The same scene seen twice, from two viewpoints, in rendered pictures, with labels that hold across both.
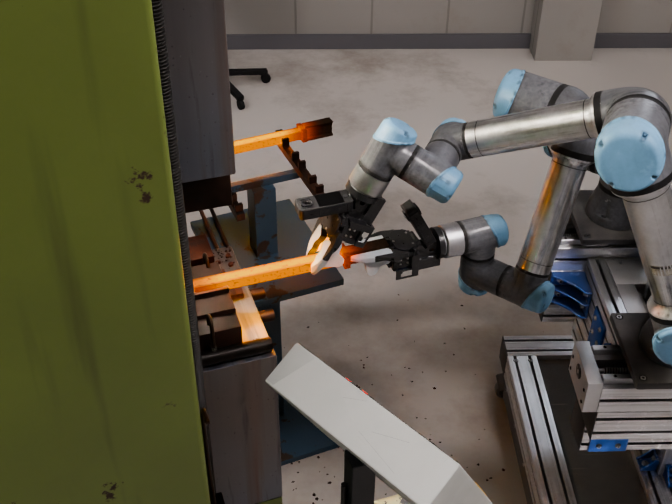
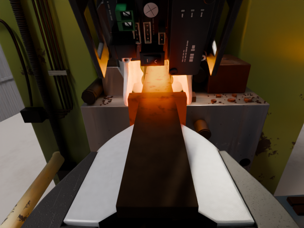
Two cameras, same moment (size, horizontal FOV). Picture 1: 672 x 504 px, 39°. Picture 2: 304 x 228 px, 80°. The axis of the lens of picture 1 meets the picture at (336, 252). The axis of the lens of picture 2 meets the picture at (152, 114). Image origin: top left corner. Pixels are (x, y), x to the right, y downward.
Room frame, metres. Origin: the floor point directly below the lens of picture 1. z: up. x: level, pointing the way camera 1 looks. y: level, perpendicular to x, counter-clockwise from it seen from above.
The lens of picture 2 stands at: (1.61, -0.15, 1.07)
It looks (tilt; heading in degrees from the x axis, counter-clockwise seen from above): 28 degrees down; 111
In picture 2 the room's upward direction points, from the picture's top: 2 degrees counter-clockwise
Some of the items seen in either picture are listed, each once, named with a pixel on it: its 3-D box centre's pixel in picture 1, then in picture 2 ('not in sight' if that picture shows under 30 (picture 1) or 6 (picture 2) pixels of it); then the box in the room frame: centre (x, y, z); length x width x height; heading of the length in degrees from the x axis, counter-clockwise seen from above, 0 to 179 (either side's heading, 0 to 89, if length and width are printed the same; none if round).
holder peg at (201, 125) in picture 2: (255, 294); (201, 130); (1.59, 0.18, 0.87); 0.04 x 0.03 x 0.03; 109
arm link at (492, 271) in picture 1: (482, 271); not in sight; (1.66, -0.33, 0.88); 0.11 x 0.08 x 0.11; 53
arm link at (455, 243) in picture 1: (447, 239); not in sight; (1.65, -0.24, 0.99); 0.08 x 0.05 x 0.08; 19
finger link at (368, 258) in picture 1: (371, 264); (127, 183); (1.57, -0.08, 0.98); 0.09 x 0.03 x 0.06; 112
